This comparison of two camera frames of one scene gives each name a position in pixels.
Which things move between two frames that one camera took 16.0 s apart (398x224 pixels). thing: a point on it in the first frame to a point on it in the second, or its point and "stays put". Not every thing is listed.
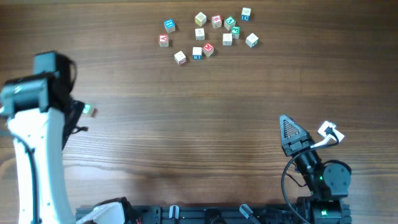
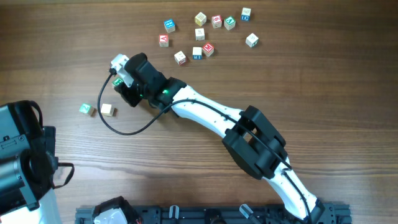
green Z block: (87, 109) stays put
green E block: (236, 32) to (117, 81)
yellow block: (200, 18) stays put
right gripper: (298, 145) to (127, 94)
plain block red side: (180, 57) stays put
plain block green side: (252, 40) stays put
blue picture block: (170, 25) stays put
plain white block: (227, 39) to (107, 109)
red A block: (163, 40) stays put
